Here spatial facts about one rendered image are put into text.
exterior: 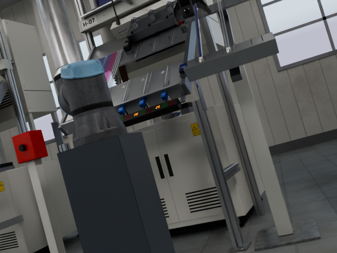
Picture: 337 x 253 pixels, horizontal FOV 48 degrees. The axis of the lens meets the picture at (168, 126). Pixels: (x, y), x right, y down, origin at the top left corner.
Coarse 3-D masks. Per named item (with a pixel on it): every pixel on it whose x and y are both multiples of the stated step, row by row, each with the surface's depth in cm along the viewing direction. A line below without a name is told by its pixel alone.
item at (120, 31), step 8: (168, 0) 210; (176, 0) 206; (144, 8) 219; (152, 8) 214; (160, 8) 210; (128, 16) 223; (136, 16) 217; (144, 16) 215; (112, 24) 227; (128, 24) 219; (112, 32) 224; (120, 32) 224
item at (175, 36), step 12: (156, 36) 206; (168, 36) 199; (180, 36) 193; (96, 48) 236; (108, 48) 227; (120, 48) 218; (144, 48) 203; (156, 48) 196; (168, 48) 199; (132, 60) 202
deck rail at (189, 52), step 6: (192, 24) 194; (192, 30) 191; (192, 36) 188; (186, 42) 183; (192, 42) 186; (186, 48) 179; (192, 48) 183; (186, 54) 175; (192, 54) 180; (186, 60) 172; (186, 78) 164; (186, 84) 161; (186, 90) 163
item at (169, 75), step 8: (176, 64) 176; (152, 72) 182; (160, 72) 178; (168, 72) 175; (176, 72) 171; (128, 80) 188; (136, 80) 184; (144, 80) 180; (152, 80) 177; (160, 80) 173; (168, 80) 169; (176, 80) 167; (112, 88) 191; (120, 88) 187; (128, 88) 183; (136, 88) 179; (144, 88) 175; (152, 88) 172; (112, 96) 185; (120, 96) 181; (128, 96) 178; (136, 96) 174
